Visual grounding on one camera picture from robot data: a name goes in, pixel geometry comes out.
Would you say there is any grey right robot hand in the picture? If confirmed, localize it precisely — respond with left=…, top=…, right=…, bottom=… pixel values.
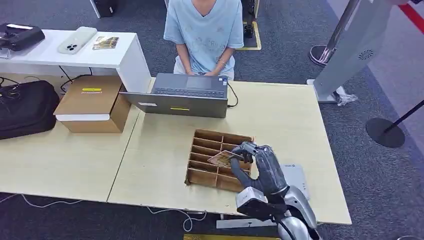
left=230, top=141, right=289, bottom=197

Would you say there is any printed card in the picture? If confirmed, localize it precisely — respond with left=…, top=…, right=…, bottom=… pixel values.
left=207, top=150, right=245, bottom=169

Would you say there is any grey flat pad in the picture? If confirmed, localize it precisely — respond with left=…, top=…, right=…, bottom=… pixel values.
left=280, top=164, right=311, bottom=201

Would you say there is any grey laptop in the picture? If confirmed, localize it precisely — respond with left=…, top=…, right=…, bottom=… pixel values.
left=119, top=72, right=229, bottom=119

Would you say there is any person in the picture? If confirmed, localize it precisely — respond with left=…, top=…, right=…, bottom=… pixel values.
left=163, top=0, right=245, bottom=80

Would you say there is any black stand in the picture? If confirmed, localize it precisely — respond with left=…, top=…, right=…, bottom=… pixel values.
left=240, top=0, right=256, bottom=39

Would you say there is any wooden divided card box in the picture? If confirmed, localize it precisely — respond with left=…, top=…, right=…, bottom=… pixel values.
left=184, top=129, right=255, bottom=194

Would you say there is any clear plastic wrap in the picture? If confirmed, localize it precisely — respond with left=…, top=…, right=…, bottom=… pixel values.
left=332, top=86, right=359, bottom=107

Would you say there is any stack of printed cards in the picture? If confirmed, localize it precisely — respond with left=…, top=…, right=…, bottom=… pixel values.
left=92, top=36, right=120, bottom=51

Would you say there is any white side table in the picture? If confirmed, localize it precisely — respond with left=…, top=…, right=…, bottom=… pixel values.
left=0, top=29, right=152, bottom=94

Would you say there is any brown cardboard box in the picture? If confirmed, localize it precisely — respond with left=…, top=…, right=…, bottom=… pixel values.
left=53, top=75, right=132, bottom=134

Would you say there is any black cabinet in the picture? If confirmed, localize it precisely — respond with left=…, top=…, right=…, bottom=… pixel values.
left=90, top=0, right=118, bottom=19

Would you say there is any white smartphone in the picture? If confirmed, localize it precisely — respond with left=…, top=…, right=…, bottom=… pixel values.
left=56, top=26, right=98, bottom=55

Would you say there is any white kiosk stand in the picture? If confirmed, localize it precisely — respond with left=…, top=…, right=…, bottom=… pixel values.
left=306, top=0, right=396, bottom=104

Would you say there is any black bag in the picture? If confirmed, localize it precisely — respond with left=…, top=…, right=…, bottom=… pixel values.
left=0, top=80, right=61, bottom=141

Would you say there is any black device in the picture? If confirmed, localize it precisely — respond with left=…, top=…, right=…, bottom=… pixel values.
left=0, top=22, right=46, bottom=52

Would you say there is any red barrier belt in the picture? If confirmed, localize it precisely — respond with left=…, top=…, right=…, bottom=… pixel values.
left=398, top=3, right=424, bottom=35

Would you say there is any black laptop cable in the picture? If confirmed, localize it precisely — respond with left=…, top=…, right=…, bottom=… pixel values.
left=226, top=82, right=239, bottom=109

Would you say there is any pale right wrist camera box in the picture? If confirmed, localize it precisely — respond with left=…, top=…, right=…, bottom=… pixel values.
left=235, top=186, right=288, bottom=222

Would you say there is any white desk bracket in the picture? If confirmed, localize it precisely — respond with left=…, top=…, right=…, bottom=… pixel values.
left=216, top=218, right=279, bottom=230

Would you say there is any white floor cable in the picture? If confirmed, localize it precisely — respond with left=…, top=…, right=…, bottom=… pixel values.
left=0, top=193, right=84, bottom=209
left=147, top=206, right=208, bottom=233

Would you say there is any black stanchion post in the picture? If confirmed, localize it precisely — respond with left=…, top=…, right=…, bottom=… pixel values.
left=365, top=99, right=424, bottom=149

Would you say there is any chrome stanchion post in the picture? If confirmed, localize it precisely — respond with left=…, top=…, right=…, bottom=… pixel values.
left=308, top=0, right=361, bottom=67

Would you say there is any black cable under table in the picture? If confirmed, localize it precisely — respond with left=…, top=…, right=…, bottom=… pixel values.
left=58, top=65, right=94, bottom=94

